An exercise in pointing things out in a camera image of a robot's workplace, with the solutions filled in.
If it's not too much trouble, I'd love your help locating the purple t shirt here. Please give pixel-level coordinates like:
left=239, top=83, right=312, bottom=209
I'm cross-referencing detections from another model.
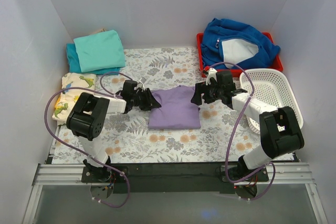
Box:
left=148, top=85, right=201, bottom=130

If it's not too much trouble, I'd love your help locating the dark teal folded shirt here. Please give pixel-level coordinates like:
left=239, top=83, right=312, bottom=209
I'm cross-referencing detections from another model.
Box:
left=66, top=44, right=120, bottom=75

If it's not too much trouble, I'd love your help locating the floral table cloth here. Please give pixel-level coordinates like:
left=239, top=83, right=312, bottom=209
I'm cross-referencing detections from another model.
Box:
left=54, top=47, right=295, bottom=163

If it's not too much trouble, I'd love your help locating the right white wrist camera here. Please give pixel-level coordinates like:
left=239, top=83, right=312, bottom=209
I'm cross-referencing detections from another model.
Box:
left=203, top=67, right=217, bottom=86

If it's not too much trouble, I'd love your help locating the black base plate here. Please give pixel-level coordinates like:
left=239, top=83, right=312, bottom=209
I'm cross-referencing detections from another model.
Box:
left=81, top=161, right=270, bottom=195

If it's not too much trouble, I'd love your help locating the blue fleece jacket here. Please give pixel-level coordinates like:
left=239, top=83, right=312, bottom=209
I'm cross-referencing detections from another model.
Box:
left=201, top=18, right=280, bottom=69

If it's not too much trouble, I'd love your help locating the dinosaur print folded shirt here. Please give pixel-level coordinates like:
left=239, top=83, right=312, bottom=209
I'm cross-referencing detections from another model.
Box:
left=52, top=73, right=96, bottom=125

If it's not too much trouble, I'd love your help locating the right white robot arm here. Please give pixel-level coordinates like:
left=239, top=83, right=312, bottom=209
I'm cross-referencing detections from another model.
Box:
left=191, top=68, right=304, bottom=181

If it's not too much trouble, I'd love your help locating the white plastic basket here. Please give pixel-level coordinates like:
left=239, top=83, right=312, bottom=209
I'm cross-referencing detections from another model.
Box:
left=239, top=68, right=303, bottom=128

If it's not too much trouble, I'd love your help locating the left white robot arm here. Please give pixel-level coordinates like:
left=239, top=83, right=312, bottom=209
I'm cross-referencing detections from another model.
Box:
left=66, top=80, right=161, bottom=182

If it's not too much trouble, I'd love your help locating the red plastic tray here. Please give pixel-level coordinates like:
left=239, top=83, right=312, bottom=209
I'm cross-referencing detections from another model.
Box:
left=196, top=32, right=284, bottom=78

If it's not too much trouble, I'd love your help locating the light teal folded shirt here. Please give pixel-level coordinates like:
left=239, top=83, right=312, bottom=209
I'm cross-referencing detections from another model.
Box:
left=73, top=30, right=125, bottom=72

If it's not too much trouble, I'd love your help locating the aluminium frame rail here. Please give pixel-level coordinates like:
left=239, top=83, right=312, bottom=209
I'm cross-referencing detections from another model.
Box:
left=23, top=162, right=328, bottom=223

